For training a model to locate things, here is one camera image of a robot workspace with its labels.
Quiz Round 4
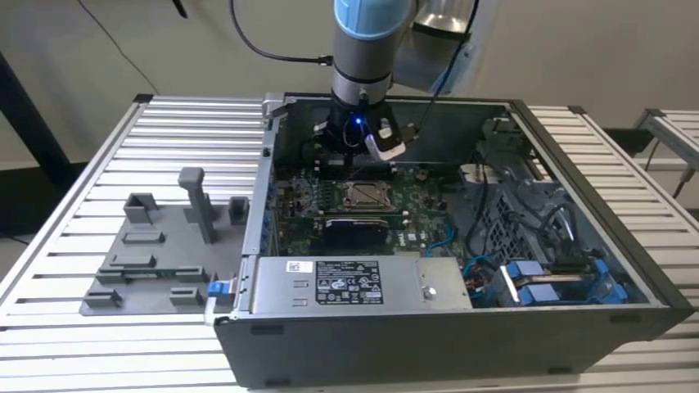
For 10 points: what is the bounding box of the blue data cable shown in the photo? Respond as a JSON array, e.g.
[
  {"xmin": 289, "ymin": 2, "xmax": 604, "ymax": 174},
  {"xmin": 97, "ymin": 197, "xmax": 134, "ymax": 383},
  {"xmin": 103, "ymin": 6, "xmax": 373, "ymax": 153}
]
[
  {"xmin": 428, "ymin": 223, "xmax": 457, "ymax": 251},
  {"xmin": 461, "ymin": 253, "xmax": 496, "ymax": 294}
]

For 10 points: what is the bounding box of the metal CPU socket cover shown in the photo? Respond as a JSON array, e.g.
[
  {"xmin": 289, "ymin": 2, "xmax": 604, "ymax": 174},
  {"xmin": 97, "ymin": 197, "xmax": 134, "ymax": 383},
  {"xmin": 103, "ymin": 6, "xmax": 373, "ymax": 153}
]
[{"xmin": 340, "ymin": 182, "xmax": 397, "ymax": 212}]

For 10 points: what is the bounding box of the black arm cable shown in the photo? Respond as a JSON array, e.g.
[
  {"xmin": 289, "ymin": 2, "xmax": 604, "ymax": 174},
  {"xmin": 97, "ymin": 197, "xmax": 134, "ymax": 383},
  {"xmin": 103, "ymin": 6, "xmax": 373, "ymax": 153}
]
[{"xmin": 226, "ymin": 0, "xmax": 334, "ymax": 66}]

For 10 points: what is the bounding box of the dark grey PC case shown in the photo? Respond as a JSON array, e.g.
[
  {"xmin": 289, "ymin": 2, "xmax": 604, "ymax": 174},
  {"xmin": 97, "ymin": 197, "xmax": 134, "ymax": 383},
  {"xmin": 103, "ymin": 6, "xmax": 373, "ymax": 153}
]
[{"xmin": 201, "ymin": 92, "xmax": 696, "ymax": 390}]

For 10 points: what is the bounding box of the black graphics card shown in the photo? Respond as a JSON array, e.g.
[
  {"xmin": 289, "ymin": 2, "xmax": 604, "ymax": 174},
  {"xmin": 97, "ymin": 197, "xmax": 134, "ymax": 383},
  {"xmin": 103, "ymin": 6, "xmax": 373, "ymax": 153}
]
[{"xmin": 320, "ymin": 218, "xmax": 393, "ymax": 251}]

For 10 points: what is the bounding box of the aluminium slat side table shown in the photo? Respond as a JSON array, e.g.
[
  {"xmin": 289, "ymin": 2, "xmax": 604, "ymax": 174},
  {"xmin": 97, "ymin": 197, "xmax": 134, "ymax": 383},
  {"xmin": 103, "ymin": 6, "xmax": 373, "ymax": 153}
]
[{"xmin": 632, "ymin": 107, "xmax": 699, "ymax": 165}]

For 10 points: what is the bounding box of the black slanted post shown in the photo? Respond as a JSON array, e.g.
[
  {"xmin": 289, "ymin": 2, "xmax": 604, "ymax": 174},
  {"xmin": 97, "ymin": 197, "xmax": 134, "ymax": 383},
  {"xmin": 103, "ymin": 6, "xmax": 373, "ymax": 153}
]
[{"xmin": 0, "ymin": 51, "xmax": 74, "ymax": 197}]

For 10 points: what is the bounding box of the thick black power cable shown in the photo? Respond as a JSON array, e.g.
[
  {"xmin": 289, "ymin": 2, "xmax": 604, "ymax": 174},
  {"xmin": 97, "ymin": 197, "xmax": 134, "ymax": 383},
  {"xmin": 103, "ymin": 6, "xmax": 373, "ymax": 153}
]
[{"xmin": 537, "ymin": 202, "xmax": 582, "ymax": 263}]

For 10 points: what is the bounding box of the grey plastic clip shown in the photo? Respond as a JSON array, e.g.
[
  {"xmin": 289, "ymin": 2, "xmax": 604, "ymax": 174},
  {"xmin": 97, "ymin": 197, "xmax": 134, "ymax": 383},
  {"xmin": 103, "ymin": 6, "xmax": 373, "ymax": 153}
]
[{"xmin": 482, "ymin": 116, "xmax": 525, "ymax": 144}]

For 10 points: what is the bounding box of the green motherboard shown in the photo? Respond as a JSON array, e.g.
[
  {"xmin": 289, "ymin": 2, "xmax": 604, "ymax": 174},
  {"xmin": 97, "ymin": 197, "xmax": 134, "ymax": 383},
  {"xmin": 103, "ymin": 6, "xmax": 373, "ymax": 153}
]
[{"xmin": 269, "ymin": 161, "xmax": 468, "ymax": 260}]

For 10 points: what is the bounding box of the silver metal bracket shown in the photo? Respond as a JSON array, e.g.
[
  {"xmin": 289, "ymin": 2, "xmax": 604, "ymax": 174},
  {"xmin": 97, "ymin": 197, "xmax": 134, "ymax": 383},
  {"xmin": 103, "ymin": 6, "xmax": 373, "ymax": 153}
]
[{"xmin": 461, "ymin": 163, "xmax": 512, "ymax": 183}]

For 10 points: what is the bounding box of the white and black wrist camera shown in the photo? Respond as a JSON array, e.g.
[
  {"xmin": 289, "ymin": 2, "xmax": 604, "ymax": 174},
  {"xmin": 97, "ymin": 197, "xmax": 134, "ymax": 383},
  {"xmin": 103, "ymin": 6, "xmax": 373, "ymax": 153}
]
[{"xmin": 364, "ymin": 117, "xmax": 409, "ymax": 163}]

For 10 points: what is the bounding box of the black internal cable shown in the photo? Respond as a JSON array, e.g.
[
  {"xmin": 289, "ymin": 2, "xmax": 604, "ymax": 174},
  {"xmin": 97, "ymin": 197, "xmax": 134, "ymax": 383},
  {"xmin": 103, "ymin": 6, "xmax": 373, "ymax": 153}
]
[{"xmin": 466, "ymin": 163, "xmax": 496, "ymax": 255}]

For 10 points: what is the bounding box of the grey power supply unit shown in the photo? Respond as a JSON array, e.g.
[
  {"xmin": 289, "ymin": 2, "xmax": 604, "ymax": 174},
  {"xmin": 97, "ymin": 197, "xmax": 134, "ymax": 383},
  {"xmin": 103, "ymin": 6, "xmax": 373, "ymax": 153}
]
[{"xmin": 247, "ymin": 255, "xmax": 473, "ymax": 313}]

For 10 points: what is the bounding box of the thin black camera cable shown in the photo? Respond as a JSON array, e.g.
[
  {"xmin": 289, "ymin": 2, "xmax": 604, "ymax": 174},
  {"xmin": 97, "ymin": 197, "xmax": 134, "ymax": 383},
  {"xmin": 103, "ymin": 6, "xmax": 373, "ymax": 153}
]
[{"xmin": 401, "ymin": 0, "xmax": 485, "ymax": 142}]

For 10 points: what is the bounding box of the CPU socket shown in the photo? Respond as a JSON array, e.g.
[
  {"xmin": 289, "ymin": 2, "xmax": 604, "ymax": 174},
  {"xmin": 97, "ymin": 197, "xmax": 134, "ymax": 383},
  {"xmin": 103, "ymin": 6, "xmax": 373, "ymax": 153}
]
[{"xmin": 338, "ymin": 180, "xmax": 398, "ymax": 213}]

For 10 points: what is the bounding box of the grey parts rack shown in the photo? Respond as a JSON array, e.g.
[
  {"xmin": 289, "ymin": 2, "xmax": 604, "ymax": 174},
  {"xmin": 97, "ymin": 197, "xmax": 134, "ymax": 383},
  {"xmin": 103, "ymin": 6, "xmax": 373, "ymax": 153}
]
[{"xmin": 78, "ymin": 165, "xmax": 251, "ymax": 318}]

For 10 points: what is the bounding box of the blue disk carrier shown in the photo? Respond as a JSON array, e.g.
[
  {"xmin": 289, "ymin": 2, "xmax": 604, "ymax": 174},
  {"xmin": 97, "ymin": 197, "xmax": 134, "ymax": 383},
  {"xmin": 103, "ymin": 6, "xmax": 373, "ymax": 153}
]
[
  {"xmin": 517, "ymin": 282, "xmax": 628, "ymax": 307},
  {"xmin": 504, "ymin": 257, "xmax": 610, "ymax": 284}
]

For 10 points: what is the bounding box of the blue case latch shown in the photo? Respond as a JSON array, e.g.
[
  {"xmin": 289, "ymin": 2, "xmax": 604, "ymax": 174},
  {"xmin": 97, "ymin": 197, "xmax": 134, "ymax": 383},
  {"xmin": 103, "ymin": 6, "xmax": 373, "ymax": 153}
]
[{"xmin": 206, "ymin": 279, "xmax": 234, "ymax": 299}]

